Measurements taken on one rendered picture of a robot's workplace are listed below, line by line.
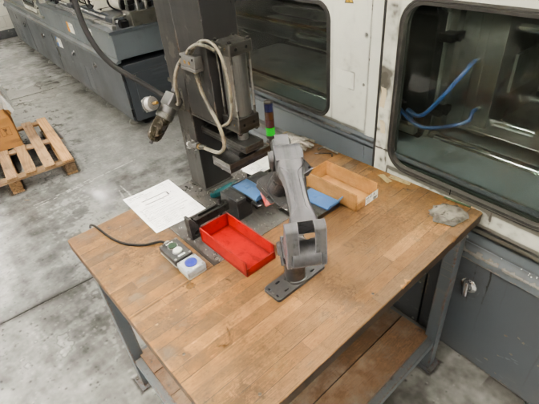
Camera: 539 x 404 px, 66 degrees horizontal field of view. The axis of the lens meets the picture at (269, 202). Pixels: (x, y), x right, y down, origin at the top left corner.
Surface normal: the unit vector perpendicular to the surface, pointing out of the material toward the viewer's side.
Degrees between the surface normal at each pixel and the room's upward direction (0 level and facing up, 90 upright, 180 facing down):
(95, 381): 0
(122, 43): 90
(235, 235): 0
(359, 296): 0
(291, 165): 20
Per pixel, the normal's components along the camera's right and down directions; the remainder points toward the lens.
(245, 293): -0.07, -0.81
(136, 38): 0.62, 0.42
